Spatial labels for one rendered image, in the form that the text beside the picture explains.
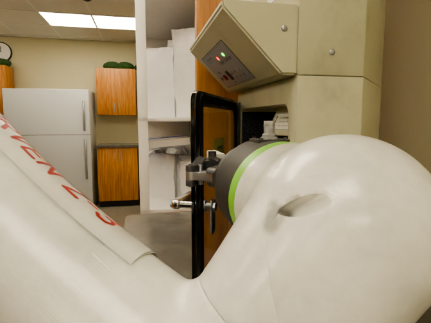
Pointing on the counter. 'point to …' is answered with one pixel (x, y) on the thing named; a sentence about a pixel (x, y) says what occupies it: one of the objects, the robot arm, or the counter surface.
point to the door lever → (183, 202)
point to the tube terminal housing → (329, 72)
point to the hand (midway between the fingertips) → (215, 161)
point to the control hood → (253, 39)
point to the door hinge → (238, 123)
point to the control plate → (228, 63)
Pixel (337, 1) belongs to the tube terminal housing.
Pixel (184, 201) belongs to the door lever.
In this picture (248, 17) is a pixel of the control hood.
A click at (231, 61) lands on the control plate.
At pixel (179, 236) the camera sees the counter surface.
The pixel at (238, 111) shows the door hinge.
